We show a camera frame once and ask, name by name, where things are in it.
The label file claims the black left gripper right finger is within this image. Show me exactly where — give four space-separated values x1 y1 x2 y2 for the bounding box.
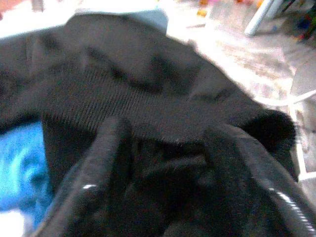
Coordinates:
204 123 316 237

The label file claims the black garment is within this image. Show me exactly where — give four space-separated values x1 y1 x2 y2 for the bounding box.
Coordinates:
0 13 299 237

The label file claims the pale blue child's chair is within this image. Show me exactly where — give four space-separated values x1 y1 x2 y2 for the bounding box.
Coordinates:
133 6 170 34

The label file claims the small white side table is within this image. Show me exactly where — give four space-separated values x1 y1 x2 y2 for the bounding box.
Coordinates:
244 0 276 37

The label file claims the blue cloth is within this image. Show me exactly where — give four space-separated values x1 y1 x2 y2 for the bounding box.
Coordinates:
0 120 54 228

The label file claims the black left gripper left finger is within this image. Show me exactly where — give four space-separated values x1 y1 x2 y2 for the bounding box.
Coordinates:
32 116 133 237

